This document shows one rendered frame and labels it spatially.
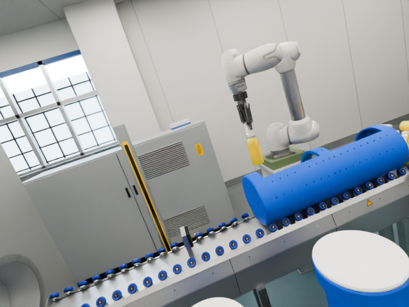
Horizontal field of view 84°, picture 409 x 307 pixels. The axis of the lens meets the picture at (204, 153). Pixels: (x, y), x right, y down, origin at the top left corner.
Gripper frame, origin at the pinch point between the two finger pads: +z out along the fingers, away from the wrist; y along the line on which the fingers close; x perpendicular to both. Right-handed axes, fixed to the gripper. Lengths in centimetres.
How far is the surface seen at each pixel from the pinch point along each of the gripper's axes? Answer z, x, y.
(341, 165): 30, 36, 18
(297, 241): 61, 3, 19
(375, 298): 45, -3, 70
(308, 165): 25.6, 20.6, 14.4
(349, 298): 47, -8, 65
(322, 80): 8, 259, -261
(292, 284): 146, 16, -36
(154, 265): 54, -72, 1
